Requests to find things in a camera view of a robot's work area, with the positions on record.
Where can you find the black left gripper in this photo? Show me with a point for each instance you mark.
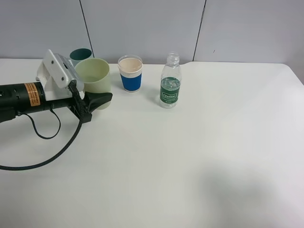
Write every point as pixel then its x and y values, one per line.
pixel 26 98

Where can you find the light green plastic cup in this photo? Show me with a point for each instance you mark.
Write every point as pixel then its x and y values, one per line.
pixel 95 73

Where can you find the clear bottle green label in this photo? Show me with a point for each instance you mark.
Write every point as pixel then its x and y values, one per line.
pixel 171 78

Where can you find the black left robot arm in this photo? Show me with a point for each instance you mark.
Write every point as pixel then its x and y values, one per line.
pixel 26 98

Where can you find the teal plastic cup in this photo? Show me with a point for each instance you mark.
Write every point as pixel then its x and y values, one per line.
pixel 79 55

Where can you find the blue sleeved paper cup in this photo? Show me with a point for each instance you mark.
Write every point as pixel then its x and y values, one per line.
pixel 130 68

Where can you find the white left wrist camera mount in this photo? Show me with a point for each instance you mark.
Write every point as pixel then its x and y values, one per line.
pixel 55 73

